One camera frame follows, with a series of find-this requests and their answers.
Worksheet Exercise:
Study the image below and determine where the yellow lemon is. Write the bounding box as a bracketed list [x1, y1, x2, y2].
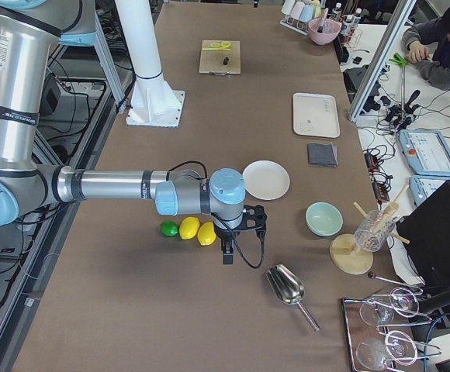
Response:
[197, 222, 216, 246]
[178, 216, 201, 240]

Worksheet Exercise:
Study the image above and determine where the yellow lemon outer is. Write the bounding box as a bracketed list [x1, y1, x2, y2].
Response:
[197, 222, 216, 246]

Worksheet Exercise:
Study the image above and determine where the lemon slice near edge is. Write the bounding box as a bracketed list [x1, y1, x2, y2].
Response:
[218, 40, 231, 50]

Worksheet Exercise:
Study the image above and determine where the cream round plate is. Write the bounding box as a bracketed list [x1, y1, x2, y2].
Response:
[242, 160, 290, 201]

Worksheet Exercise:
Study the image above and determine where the clear textured glass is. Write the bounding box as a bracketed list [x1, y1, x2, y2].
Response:
[354, 210, 395, 253]

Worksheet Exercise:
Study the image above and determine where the white pedestal column base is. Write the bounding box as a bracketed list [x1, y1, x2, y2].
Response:
[116, 0, 185, 128]

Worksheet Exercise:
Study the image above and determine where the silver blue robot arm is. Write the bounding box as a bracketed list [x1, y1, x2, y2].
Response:
[0, 1, 247, 264]

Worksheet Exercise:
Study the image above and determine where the black monitor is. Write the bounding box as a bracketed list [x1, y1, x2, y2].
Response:
[397, 181, 450, 287]

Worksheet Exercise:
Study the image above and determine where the blue teach pendant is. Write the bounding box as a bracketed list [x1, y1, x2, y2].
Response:
[409, 175, 450, 206]
[398, 129, 450, 177]

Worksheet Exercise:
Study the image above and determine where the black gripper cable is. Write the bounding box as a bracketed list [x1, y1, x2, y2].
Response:
[213, 215, 265, 270]

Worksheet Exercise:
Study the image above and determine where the bamboo cutting board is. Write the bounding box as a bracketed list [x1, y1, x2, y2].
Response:
[199, 40, 241, 75]

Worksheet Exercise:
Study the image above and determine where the metal scoop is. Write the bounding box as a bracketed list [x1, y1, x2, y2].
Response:
[266, 264, 320, 332]

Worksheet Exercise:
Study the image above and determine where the cream rabbit tray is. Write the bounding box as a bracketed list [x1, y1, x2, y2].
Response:
[292, 92, 341, 139]

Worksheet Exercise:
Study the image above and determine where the blue teach pendant upper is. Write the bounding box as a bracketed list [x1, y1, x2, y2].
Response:
[398, 129, 450, 177]

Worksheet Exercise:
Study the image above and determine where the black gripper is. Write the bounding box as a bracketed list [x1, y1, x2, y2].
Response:
[216, 222, 236, 265]

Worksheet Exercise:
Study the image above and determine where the green lime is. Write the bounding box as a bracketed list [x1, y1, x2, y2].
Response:
[160, 221, 179, 237]

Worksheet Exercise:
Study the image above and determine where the pink bowl with ice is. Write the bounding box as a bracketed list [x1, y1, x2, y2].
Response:
[308, 18, 341, 46]

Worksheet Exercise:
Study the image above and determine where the blue teach pendant lower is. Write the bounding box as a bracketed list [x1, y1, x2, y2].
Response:
[409, 175, 450, 206]

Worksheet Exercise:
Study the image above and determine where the wooden cup stand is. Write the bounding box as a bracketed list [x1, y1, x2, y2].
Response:
[330, 184, 410, 275]

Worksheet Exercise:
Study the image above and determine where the person in dark hoodie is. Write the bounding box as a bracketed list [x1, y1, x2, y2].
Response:
[402, 6, 450, 91]

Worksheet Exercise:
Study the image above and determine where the mint green bowl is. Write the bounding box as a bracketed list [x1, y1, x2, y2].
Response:
[305, 202, 343, 237]

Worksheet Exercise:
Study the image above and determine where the grey folded cloth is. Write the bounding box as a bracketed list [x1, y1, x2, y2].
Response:
[306, 143, 338, 167]

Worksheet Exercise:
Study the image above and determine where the yellow lemon middle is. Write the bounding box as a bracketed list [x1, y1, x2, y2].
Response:
[178, 216, 201, 240]

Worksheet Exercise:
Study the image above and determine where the aluminium frame post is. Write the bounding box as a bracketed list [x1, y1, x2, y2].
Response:
[348, 0, 416, 124]

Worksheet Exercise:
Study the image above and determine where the wine glass rack tray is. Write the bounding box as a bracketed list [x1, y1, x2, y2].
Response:
[341, 287, 441, 371]

